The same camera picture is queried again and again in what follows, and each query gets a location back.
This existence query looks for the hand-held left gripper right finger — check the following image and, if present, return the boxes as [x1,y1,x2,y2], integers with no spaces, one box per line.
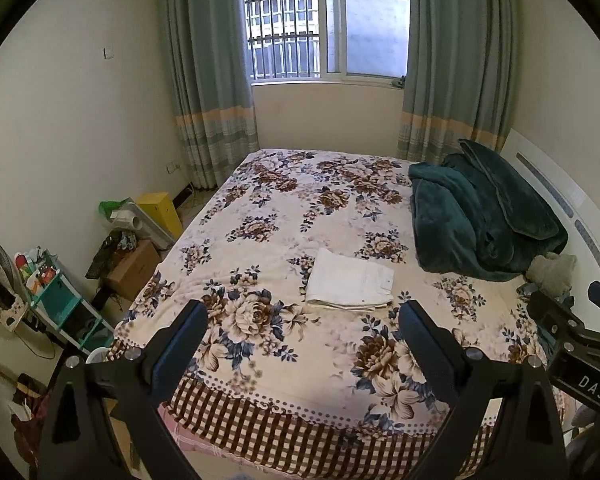
[397,300,568,480]

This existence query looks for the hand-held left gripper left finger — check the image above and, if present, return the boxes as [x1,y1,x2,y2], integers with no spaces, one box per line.
[37,299,210,480]

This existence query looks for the white pants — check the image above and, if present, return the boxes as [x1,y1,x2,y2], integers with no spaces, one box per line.
[305,247,396,311]

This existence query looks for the grey-green crumpled cloth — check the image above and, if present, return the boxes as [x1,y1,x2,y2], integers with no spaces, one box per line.
[525,252,578,297]

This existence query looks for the cardboard box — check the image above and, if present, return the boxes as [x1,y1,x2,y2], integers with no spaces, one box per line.
[105,239,162,302]

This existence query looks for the grey board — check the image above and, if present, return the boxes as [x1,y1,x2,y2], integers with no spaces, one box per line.
[120,199,177,250]

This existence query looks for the black flat object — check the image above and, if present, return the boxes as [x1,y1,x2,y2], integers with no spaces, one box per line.
[85,231,131,279]

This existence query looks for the white headboard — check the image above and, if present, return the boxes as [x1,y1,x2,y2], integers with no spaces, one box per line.
[500,127,600,301]

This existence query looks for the dark green plush blanket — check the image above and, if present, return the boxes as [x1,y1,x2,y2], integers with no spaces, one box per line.
[407,138,570,282]

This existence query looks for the teal shelf rack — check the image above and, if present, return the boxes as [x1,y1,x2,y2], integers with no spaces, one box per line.
[14,246,116,353]

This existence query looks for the white pipe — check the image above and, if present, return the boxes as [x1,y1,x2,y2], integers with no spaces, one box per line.
[111,209,153,236]

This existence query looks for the yellow box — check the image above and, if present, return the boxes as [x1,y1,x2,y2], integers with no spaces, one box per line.
[135,191,184,233]

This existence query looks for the dark red cloth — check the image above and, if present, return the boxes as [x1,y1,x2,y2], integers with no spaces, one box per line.
[10,372,56,466]

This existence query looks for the bed with floral sheet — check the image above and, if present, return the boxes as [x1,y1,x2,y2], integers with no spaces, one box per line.
[107,147,576,466]

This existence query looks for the green striped curtain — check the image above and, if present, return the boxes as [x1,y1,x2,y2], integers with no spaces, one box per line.
[396,0,521,163]
[155,0,260,191]

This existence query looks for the barred window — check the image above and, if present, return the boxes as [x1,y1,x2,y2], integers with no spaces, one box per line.
[241,0,412,86]

